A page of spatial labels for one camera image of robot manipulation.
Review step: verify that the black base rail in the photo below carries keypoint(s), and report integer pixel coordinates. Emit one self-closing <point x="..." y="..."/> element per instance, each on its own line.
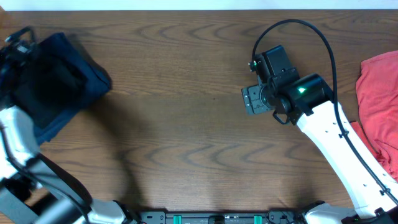
<point x="272" y="216"/>

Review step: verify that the black t-shirt with logo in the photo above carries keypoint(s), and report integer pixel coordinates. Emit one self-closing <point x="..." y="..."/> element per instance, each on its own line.
<point x="55" y="87"/>

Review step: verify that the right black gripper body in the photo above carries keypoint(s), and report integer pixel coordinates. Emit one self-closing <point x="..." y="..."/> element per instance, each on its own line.
<point x="260" y="98"/>

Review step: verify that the folded navy blue garment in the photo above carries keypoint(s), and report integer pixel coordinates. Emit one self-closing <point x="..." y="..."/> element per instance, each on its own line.
<point x="98" y="81"/>

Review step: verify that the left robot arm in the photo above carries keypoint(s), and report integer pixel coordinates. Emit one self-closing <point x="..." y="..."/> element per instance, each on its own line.
<point x="34" y="189"/>

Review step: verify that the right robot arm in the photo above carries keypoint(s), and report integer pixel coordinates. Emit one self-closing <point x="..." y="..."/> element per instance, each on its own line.
<point x="309" y="104"/>

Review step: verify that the red t-shirt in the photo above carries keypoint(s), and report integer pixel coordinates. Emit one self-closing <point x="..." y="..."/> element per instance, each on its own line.
<point x="376" y="91"/>

